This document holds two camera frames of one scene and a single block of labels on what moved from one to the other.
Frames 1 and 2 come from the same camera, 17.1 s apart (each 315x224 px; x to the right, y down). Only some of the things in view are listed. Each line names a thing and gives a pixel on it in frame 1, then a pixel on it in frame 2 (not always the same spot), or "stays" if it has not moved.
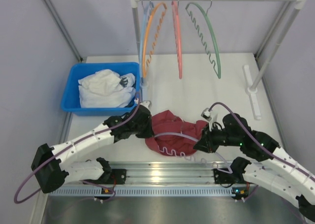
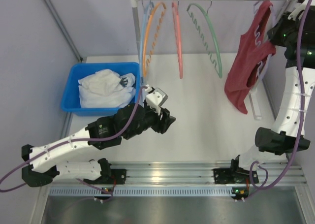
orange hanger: [143, 60] stays
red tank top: [167, 121] → [253, 50]
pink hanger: [175, 8] stays
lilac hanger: [184, 154] → [267, 62]
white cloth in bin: [103, 89] stays
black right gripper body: [214, 138] → [285, 31]
